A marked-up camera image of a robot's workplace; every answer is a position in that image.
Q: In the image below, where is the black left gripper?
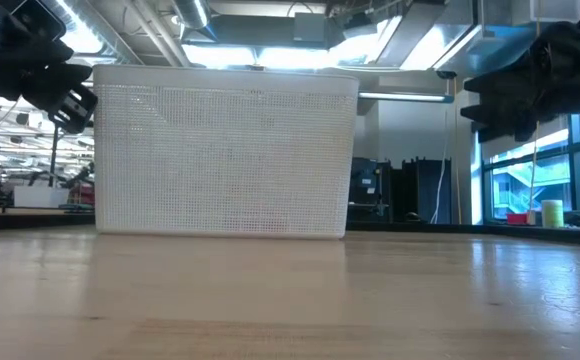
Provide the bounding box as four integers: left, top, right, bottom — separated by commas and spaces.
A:
0, 0, 99, 135

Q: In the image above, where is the black cabinet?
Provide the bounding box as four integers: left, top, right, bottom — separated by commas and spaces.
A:
348, 156, 452, 225

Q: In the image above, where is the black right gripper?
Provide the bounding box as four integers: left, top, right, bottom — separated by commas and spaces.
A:
459, 19, 580, 144

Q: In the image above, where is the grey ceiling box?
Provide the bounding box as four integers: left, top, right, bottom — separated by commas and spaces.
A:
292, 12, 327, 44

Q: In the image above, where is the black aluminium table frame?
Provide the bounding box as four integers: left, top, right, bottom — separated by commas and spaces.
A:
0, 207, 580, 247

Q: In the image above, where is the white perforated plastic basket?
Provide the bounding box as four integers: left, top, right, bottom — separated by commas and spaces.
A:
92, 63, 361, 240

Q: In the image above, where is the long ceiling light fixture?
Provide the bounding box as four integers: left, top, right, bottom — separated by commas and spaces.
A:
357, 90, 455, 105

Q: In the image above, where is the round silver air duct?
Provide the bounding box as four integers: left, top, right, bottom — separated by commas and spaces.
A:
171, 0, 212, 30

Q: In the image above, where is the white box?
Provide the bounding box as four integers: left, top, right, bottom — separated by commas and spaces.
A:
12, 185, 71, 209

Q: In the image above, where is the pale green cylinder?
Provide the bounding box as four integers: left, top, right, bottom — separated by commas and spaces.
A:
540, 199, 566, 229

